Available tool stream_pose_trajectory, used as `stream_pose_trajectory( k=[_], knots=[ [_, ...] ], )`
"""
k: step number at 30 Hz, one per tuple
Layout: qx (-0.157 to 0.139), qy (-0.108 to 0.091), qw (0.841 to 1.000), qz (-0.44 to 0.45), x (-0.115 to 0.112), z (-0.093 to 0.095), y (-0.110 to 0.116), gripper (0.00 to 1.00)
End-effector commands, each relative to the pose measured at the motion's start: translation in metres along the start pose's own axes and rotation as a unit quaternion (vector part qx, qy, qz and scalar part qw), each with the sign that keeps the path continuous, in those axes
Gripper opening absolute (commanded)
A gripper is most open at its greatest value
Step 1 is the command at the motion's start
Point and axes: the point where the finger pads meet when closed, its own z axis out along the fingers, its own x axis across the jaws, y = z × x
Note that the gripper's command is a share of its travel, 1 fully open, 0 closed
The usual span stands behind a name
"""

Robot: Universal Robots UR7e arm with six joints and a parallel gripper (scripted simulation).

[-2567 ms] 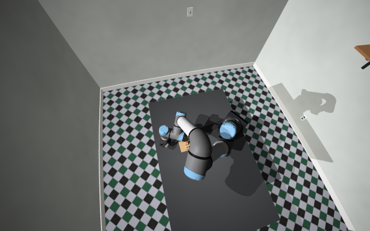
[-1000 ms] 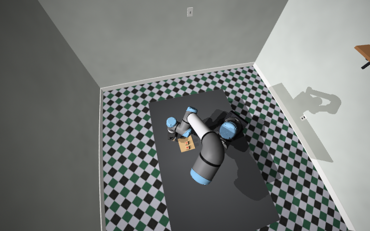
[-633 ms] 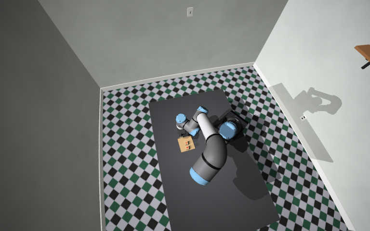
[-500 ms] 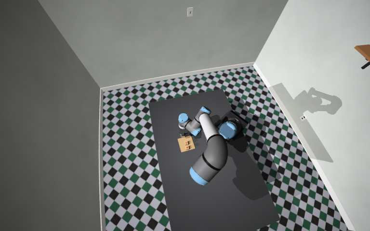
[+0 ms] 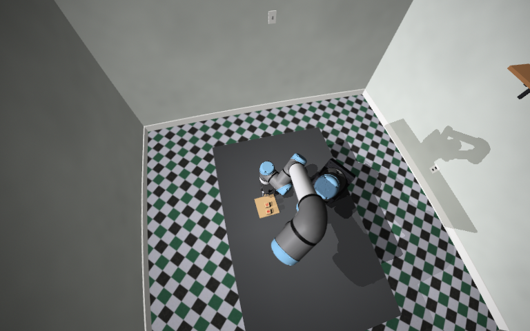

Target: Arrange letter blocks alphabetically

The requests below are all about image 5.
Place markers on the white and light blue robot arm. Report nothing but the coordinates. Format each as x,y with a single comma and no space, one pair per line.
309,225

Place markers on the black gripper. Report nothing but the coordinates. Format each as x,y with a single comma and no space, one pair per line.
265,187

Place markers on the tan flat mat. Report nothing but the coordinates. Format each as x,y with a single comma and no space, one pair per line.
261,207

